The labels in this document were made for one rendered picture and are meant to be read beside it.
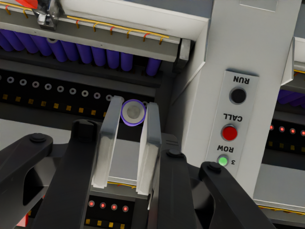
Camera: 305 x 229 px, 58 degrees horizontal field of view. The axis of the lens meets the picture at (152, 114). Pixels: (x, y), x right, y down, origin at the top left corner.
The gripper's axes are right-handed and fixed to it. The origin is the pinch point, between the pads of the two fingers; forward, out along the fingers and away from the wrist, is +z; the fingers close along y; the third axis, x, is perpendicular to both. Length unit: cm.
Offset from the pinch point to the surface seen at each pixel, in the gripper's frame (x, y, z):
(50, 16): 5.3, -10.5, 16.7
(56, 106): -8.9, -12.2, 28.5
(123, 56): 1.9, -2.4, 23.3
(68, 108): -8.8, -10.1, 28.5
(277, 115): -4.0, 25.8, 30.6
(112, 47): 3.0, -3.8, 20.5
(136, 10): 7.8, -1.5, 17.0
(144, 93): -4.4, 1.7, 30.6
